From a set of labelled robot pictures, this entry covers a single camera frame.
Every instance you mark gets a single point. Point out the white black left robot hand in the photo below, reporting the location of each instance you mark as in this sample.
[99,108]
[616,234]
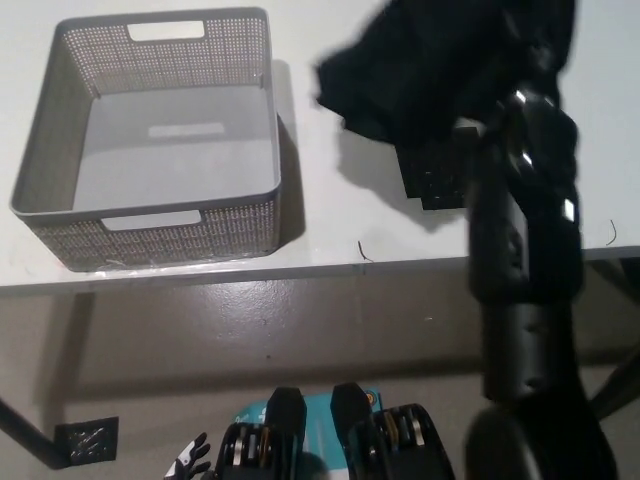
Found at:
[192,452]

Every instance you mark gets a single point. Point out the black t-shirt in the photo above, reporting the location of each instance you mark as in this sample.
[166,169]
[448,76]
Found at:
[415,75]

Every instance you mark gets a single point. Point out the black ribbed left robot block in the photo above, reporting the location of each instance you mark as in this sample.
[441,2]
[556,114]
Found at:
[285,430]

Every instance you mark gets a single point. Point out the black ribbed robot block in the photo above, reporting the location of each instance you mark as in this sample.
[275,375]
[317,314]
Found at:
[395,440]
[285,430]

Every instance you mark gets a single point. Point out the black tape floor patch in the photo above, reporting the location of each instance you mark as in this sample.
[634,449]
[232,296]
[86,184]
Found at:
[87,437]

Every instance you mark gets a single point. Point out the black metal table leg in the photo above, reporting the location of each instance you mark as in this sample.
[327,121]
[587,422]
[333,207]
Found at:
[27,425]
[622,387]

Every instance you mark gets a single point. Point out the black ribbed right robot block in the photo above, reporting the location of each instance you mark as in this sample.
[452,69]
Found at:
[395,440]

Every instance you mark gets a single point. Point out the black tape patch on table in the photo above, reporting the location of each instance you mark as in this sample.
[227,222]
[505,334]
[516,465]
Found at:
[435,180]

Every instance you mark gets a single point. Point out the grey perforated plastic basket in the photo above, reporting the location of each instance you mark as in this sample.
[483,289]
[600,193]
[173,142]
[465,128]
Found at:
[150,55]

